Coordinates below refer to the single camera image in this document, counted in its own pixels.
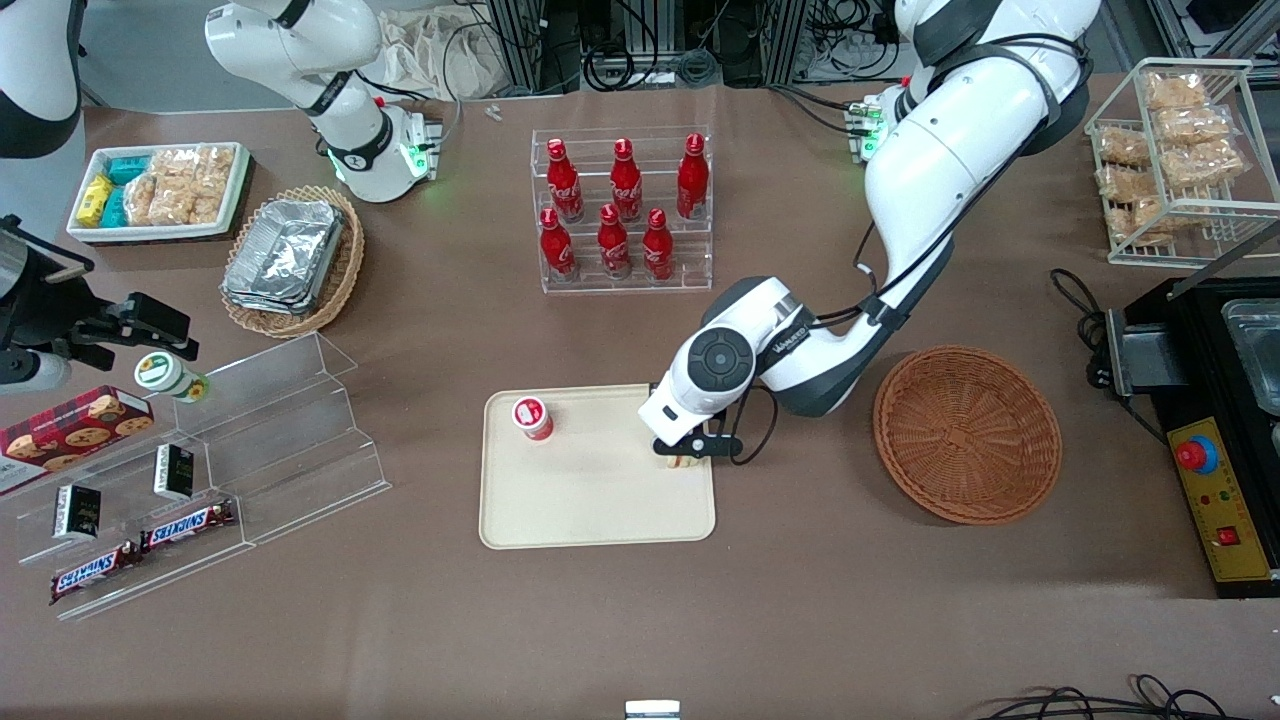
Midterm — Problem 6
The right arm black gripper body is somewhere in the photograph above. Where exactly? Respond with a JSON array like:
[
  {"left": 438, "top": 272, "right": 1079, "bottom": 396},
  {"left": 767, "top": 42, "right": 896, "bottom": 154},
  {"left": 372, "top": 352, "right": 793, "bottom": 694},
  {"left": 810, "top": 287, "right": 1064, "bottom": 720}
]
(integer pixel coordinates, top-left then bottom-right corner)
[{"left": 0, "top": 215, "right": 111, "bottom": 351}]

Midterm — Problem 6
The beige plastic tray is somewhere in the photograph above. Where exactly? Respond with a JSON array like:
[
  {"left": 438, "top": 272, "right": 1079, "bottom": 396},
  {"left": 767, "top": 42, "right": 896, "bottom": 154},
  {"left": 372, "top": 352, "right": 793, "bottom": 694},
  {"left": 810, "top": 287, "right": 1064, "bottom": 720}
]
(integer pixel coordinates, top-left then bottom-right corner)
[{"left": 478, "top": 384, "right": 718, "bottom": 551}]

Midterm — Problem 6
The aluminium foil tray stack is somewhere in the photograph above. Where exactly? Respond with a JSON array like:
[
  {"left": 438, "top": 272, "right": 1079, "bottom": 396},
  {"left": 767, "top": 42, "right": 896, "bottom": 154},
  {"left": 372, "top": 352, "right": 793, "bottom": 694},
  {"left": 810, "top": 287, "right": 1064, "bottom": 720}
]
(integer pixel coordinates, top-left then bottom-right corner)
[{"left": 222, "top": 200, "right": 346, "bottom": 316}]

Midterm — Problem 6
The oval tan wicker basket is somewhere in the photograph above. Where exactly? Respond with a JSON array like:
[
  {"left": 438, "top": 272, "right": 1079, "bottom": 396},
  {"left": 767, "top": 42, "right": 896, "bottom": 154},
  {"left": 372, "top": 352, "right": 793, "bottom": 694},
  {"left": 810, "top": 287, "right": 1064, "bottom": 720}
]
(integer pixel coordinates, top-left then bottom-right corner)
[{"left": 220, "top": 185, "right": 366, "bottom": 339}]

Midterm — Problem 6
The round brown wicker basket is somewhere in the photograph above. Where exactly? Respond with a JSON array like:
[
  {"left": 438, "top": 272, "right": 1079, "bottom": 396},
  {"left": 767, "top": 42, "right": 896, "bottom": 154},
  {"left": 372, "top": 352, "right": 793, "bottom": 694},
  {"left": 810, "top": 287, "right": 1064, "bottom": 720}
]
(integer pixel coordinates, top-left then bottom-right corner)
[{"left": 873, "top": 345, "right": 1063, "bottom": 526}]

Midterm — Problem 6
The white cup with green lid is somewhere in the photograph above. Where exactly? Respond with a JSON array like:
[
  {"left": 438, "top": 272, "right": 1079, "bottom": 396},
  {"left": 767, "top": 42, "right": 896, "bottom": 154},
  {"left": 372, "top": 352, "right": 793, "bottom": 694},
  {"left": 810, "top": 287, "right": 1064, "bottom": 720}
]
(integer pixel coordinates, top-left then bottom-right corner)
[{"left": 135, "top": 352, "right": 211, "bottom": 404}]

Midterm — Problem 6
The white rectangular snack container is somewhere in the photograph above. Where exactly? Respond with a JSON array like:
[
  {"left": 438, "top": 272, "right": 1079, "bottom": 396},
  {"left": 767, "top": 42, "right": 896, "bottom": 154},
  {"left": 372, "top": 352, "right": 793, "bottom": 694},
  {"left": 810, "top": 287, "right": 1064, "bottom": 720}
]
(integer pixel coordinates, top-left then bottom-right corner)
[{"left": 65, "top": 142, "right": 251, "bottom": 246}]

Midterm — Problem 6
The red tartan cookie box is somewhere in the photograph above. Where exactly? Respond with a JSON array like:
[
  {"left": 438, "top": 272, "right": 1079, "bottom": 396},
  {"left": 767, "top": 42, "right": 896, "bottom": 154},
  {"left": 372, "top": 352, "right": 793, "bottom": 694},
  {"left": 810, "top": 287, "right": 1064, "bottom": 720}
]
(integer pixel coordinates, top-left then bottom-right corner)
[{"left": 0, "top": 385, "right": 156, "bottom": 496}]

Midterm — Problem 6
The clear acrylic bottle rack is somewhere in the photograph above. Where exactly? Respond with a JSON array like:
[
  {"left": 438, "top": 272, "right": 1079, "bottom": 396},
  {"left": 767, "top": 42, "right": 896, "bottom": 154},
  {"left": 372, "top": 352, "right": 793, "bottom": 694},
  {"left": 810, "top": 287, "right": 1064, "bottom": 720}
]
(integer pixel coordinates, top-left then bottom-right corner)
[{"left": 530, "top": 125, "right": 713, "bottom": 294}]

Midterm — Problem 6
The white cup with red lid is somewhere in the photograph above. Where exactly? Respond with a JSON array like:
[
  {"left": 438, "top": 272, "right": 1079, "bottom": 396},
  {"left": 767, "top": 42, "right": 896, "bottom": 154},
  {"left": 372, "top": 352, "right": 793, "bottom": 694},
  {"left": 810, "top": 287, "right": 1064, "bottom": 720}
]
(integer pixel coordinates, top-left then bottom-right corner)
[{"left": 512, "top": 396, "right": 554, "bottom": 442}]

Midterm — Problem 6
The small black box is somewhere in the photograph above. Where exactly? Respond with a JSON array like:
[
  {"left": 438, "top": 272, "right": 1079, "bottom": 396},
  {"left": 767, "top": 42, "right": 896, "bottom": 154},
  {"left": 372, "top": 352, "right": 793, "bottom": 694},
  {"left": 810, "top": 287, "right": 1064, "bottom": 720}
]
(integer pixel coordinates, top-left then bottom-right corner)
[
  {"left": 153, "top": 445, "right": 196, "bottom": 501},
  {"left": 52, "top": 485, "right": 101, "bottom": 541}
]

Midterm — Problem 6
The red cola bottle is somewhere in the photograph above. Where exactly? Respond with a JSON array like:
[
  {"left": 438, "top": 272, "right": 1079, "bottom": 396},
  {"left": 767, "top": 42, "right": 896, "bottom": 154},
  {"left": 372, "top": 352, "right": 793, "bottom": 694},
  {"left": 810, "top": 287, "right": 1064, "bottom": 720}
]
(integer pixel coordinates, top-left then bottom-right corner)
[
  {"left": 540, "top": 207, "right": 578, "bottom": 281},
  {"left": 598, "top": 203, "right": 633, "bottom": 279},
  {"left": 677, "top": 133, "right": 709, "bottom": 221},
  {"left": 642, "top": 207, "right": 675, "bottom": 281},
  {"left": 610, "top": 138, "right": 644, "bottom": 223},
  {"left": 545, "top": 138, "right": 584, "bottom": 223}
]

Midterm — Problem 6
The clear acrylic stepped shelf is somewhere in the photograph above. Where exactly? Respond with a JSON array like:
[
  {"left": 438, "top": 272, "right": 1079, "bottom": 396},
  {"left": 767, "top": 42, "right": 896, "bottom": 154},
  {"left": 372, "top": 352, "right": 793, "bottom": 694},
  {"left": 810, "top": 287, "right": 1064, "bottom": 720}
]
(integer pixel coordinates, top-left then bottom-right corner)
[{"left": 15, "top": 332, "right": 391, "bottom": 621}]

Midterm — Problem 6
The Snickers chocolate bar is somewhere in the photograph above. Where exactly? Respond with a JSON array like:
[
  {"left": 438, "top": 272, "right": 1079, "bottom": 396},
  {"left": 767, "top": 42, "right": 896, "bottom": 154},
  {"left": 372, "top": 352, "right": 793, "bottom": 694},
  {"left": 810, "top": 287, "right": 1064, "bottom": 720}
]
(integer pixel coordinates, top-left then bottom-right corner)
[
  {"left": 50, "top": 542, "right": 143, "bottom": 604},
  {"left": 140, "top": 500, "right": 236, "bottom": 553}
]

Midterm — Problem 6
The white cloth bag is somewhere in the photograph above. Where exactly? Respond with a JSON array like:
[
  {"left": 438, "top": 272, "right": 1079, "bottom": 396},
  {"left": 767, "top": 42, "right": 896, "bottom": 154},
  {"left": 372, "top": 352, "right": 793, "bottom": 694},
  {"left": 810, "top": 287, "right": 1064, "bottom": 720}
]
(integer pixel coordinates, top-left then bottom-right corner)
[{"left": 385, "top": 10, "right": 501, "bottom": 101}]

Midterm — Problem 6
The black counter appliance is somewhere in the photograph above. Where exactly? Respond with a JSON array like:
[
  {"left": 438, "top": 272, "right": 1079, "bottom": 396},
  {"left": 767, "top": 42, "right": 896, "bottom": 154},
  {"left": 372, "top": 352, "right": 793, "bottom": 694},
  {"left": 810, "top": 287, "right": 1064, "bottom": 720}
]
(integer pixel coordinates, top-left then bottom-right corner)
[{"left": 1105, "top": 275, "right": 1280, "bottom": 599}]

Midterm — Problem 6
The fried snack bag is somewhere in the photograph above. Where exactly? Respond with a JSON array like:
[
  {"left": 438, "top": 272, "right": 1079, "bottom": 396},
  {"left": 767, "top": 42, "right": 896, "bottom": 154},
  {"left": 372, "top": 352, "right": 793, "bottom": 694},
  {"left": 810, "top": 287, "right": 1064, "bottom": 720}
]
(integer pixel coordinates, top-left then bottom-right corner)
[
  {"left": 1155, "top": 106, "right": 1231, "bottom": 147},
  {"left": 1160, "top": 140, "right": 1247, "bottom": 191},
  {"left": 1130, "top": 200, "right": 1193, "bottom": 243},
  {"left": 1098, "top": 165, "right": 1166, "bottom": 203},
  {"left": 1145, "top": 72, "right": 1207, "bottom": 111},
  {"left": 1098, "top": 128, "right": 1151, "bottom": 167}
]

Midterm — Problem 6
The yellow control panel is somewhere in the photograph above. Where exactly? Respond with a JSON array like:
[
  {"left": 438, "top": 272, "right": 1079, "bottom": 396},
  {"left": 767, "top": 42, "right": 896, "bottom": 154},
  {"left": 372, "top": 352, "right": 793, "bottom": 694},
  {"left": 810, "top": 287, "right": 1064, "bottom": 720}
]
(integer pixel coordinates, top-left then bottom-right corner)
[{"left": 1168, "top": 417, "right": 1276, "bottom": 583}]

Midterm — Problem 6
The stainless steel pan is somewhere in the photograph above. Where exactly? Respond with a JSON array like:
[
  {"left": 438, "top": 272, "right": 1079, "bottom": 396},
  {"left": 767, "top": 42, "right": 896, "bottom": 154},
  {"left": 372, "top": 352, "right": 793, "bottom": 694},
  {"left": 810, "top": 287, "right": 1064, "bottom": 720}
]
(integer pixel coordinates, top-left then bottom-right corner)
[{"left": 1220, "top": 298, "right": 1280, "bottom": 416}]

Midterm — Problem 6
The grey metal bracket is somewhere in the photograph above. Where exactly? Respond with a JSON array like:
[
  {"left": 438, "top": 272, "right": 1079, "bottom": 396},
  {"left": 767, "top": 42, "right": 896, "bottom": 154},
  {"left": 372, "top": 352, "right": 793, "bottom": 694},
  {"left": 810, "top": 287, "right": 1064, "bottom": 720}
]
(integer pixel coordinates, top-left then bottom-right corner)
[{"left": 1105, "top": 308, "right": 1191, "bottom": 396}]

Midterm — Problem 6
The black floor cable bundle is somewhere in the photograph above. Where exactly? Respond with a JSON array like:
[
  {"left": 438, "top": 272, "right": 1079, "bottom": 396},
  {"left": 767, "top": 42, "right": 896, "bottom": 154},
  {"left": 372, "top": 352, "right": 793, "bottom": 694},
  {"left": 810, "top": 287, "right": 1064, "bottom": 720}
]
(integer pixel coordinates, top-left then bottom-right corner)
[{"left": 975, "top": 675, "right": 1261, "bottom": 720}]

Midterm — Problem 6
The white wire rack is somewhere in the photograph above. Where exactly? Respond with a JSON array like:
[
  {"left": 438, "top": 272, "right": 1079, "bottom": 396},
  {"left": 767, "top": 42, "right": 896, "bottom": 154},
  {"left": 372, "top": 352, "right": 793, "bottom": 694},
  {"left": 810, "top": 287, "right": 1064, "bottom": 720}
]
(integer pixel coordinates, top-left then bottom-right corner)
[{"left": 1085, "top": 58, "right": 1280, "bottom": 266}]

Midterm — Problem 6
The aluminium profile frame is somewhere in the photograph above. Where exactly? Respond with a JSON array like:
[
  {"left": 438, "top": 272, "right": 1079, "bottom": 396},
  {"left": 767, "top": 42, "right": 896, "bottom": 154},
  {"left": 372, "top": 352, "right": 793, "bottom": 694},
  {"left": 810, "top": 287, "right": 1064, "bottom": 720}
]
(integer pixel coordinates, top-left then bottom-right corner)
[{"left": 1150, "top": 0, "right": 1280, "bottom": 63}]

